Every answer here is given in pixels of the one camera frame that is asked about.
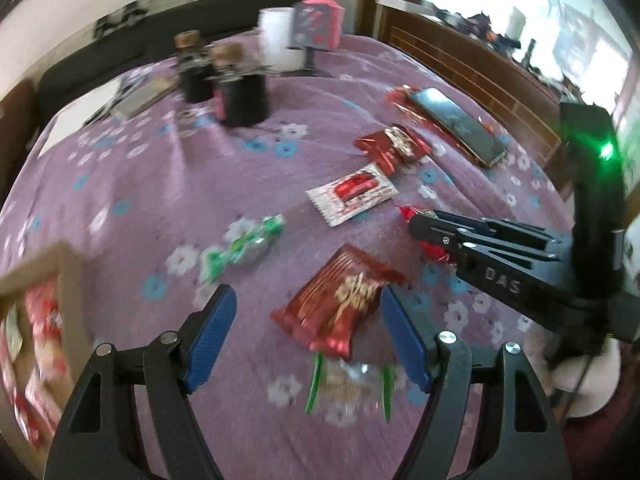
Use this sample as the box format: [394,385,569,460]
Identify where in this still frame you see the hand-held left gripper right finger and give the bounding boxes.
[380,284,572,480]

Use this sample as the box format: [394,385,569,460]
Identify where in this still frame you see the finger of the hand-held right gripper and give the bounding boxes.
[434,210,568,256]
[407,211,558,277]

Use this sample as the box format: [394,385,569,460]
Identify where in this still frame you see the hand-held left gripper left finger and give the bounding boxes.
[44,283,238,480]

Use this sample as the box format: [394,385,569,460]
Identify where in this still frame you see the small shiny red packet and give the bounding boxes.
[397,204,458,266]

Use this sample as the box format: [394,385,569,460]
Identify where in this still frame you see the dark red picture snack packet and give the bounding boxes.
[270,244,407,356]

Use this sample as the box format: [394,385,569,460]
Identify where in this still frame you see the white red snack packet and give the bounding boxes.
[306,164,399,228]

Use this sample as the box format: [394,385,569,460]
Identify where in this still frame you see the cardboard box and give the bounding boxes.
[0,245,93,466]

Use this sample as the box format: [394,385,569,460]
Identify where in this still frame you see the pile of red packets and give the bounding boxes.
[0,280,71,446]

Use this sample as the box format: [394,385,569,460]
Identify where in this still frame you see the clear packet green edges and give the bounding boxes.
[305,352,396,423]

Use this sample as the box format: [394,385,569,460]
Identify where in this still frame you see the green white wrapped candy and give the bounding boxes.
[197,214,286,286]

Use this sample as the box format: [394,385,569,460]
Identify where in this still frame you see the black smartphone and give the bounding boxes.
[411,87,508,168]

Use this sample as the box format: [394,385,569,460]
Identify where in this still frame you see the dark red packet gold character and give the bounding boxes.
[354,125,433,176]

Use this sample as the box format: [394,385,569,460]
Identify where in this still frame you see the purple floral cloth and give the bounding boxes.
[0,32,576,480]

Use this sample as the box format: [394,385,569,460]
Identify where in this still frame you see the wooden brick-pattern panel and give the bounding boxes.
[375,0,576,196]

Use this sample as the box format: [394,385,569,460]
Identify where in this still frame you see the red plastic bag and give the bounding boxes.
[387,85,501,136]

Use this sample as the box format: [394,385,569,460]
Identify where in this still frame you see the windowsill clutter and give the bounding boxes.
[430,2,576,91]

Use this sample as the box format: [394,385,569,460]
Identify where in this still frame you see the large black cork-lid jar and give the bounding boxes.
[209,42,271,128]

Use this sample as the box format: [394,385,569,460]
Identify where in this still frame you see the notebook with pen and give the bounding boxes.
[110,77,178,121]

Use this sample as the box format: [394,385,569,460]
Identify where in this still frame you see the small black cork-lid jar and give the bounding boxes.
[174,32,216,103]

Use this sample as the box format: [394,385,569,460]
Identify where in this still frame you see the white paper sheet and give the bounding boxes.
[37,80,126,158]

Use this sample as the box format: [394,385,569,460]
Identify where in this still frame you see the pink sleeved bottle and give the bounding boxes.
[305,0,346,53]

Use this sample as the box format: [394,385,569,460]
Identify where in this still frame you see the white cup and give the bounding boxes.
[257,7,306,73]

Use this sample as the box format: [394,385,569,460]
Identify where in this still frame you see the brown sofa section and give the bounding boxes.
[0,80,38,191]

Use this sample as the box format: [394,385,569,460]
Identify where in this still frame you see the black sofa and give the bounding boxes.
[35,25,311,111]

